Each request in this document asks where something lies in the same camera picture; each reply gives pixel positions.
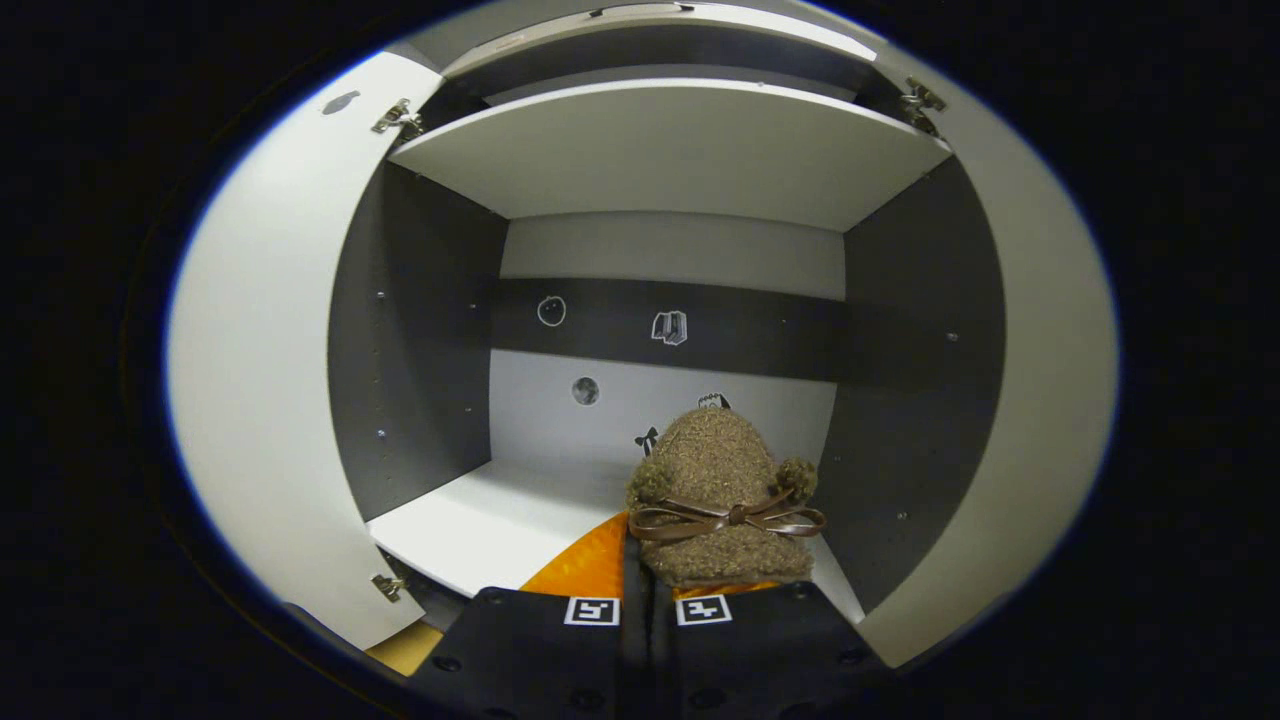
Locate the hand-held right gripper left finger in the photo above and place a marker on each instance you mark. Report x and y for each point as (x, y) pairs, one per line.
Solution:
(560, 650)

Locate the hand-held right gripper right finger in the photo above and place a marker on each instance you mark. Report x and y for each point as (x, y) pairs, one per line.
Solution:
(770, 650)

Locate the brown fuzzy shoe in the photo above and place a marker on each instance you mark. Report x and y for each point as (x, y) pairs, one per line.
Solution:
(715, 460)

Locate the white cabinet door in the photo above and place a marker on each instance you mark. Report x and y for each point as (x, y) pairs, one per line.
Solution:
(1050, 400)
(260, 350)

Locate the white shoe cabinet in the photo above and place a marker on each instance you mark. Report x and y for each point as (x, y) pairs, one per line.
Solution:
(660, 250)

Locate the white cabinet shelf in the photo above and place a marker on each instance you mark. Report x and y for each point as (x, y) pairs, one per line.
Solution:
(670, 150)
(490, 530)

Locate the metal door hinge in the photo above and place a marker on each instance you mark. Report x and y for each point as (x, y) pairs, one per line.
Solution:
(920, 105)
(398, 117)
(390, 586)

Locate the white cabinet drawer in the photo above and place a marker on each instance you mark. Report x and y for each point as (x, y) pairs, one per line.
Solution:
(700, 25)

